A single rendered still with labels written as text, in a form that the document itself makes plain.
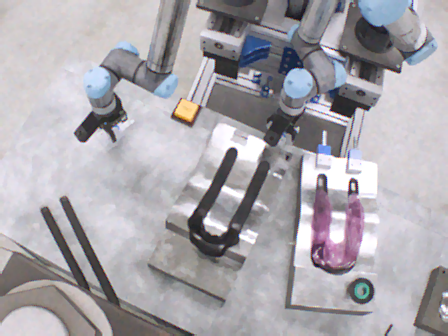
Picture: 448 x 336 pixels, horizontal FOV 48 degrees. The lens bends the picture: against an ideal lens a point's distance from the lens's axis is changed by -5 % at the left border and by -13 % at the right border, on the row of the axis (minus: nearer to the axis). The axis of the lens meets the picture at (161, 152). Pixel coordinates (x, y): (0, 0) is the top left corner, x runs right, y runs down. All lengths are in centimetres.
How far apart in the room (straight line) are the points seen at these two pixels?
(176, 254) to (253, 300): 28
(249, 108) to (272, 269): 105
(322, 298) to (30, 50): 216
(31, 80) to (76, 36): 36
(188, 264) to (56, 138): 63
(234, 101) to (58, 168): 104
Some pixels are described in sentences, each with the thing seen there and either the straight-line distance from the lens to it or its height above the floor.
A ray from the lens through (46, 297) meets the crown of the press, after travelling 42.
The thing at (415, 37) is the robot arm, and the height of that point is 130.
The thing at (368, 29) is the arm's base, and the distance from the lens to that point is 177.
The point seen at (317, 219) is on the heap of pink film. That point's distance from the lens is 163.
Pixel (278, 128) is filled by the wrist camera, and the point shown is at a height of 100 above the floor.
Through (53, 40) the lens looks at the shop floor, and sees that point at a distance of 310.
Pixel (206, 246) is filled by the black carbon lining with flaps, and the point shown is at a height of 87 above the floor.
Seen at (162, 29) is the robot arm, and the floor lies 132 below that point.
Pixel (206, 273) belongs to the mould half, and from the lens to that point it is 161.
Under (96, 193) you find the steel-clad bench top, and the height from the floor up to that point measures 80.
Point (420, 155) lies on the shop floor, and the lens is 292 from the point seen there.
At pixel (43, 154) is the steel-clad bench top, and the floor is 80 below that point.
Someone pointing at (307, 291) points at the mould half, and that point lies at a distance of 159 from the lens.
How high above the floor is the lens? 245
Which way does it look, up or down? 67 degrees down
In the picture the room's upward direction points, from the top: 8 degrees counter-clockwise
